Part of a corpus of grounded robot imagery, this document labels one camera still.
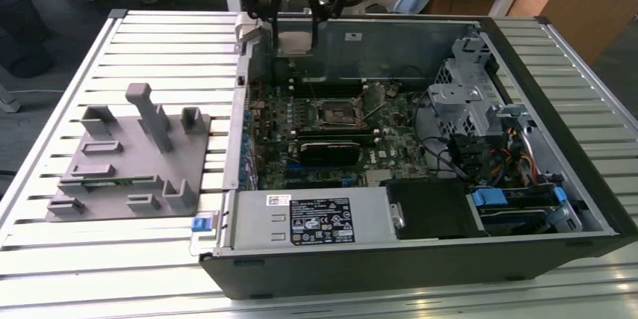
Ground green RAM stick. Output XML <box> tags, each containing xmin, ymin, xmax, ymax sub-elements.
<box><xmin>79</xmin><ymin>179</ymin><xmax>139</xmax><ymax>188</ymax></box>

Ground metal locking lever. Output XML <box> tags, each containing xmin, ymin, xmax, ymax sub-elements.
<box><xmin>365</xmin><ymin>100</ymin><xmax>389</xmax><ymax>119</ymax></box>

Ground green motherboard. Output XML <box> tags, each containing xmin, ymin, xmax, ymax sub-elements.
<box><xmin>246</xmin><ymin>81</ymin><xmax>435</xmax><ymax>190</ymax></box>

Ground silver CPU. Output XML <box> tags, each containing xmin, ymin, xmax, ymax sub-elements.
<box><xmin>277</xmin><ymin>29</ymin><xmax>315</xmax><ymax>58</ymax></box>

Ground metal drive cage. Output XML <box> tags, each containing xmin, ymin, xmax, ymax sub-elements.
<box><xmin>426</xmin><ymin>37</ymin><xmax>538</xmax><ymax>139</ymax></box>

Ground grey power supply unit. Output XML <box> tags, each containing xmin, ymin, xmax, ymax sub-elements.
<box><xmin>231</xmin><ymin>186</ymin><xmax>399</xmax><ymax>251</ymax></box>

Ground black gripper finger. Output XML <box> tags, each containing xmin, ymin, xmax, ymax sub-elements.
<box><xmin>305</xmin><ymin>0</ymin><xmax>358</xmax><ymax>54</ymax></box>
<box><xmin>228</xmin><ymin>0</ymin><xmax>283</xmax><ymax>55</ymax></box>

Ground blue case latch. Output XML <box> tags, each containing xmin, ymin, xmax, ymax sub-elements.
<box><xmin>191</xmin><ymin>213</ymin><xmax>220</xmax><ymax>232</ymax></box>

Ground blue disk carrier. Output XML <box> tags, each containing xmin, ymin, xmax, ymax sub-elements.
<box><xmin>471</xmin><ymin>184</ymin><xmax>569</xmax><ymax>208</ymax></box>

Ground metal socket cover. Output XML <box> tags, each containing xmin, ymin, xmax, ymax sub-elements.
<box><xmin>351</xmin><ymin>84</ymin><xmax>386</xmax><ymax>113</ymax></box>

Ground grey parts rack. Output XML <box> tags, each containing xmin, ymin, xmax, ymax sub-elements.
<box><xmin>44</xmin><ymin>82</ymin><xmax>214</xmax><ymax>222</ymax></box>

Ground wooden cabinet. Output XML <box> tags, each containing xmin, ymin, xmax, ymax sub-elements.
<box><xmin>507</xmin><ymin>0</ymin><xmax>638</xmax><ymax>68</ymax></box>

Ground coloured power wires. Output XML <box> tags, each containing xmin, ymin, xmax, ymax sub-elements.
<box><xmin>490</xmin><ymin>127</ymin><xmax>542</xmax><ymax>185</ymax></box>

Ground silver chipset heatsink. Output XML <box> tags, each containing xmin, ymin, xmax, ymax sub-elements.
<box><xmin>366</xmin><ymin>169</ymin><xmax>395</xmax><ymax>185</ymax></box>

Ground CPU socket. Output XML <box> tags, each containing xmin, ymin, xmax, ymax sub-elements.
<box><xmin>311</xmin><ymin>100</ymin><xmax>363</xmax><ymax>128</ymax></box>

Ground black PC case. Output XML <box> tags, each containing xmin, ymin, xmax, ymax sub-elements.
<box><xmin>188</xmin><ymin>12</ymin><xmax>638</xmax><ymax>300</ymax></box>

